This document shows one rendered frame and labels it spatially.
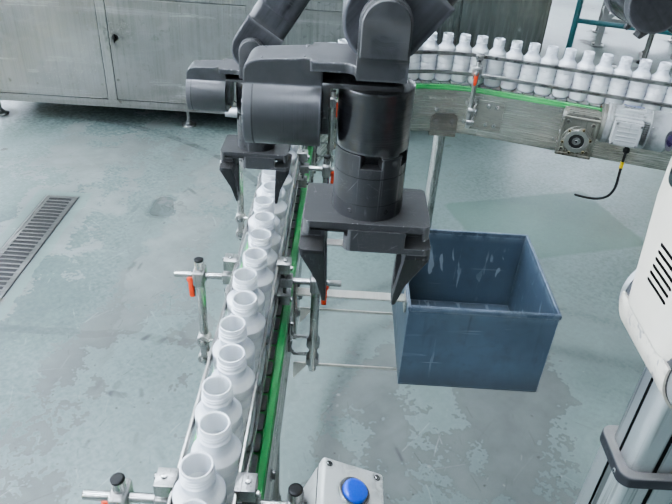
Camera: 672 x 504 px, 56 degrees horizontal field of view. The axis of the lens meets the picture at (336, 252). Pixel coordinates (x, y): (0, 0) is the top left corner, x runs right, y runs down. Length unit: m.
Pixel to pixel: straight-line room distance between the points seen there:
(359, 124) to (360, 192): 0.06
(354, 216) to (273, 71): 0.13
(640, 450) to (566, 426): 1.41
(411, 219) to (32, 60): 4.20
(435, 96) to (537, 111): 0.36
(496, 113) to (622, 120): 0.44
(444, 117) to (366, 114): 1.98
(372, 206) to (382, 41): 0.13
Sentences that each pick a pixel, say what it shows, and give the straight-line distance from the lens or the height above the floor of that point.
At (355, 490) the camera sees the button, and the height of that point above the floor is 1.12.
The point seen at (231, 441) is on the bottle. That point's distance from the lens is 0.80.
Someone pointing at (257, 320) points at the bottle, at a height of 1.13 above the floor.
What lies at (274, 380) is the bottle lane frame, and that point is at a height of 1.00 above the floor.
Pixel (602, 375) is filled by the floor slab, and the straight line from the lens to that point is 2.78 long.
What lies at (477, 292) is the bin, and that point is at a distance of 1.69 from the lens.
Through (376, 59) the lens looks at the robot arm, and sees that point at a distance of 0.44.
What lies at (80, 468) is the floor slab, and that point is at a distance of 2.30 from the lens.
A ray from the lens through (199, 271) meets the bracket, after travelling 1.14.
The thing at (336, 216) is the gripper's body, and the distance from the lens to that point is 0.51.
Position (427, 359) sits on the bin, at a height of 0.81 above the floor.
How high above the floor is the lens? 1.75
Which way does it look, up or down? 34 degrees down
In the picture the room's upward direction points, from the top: 4 degrees clockwise
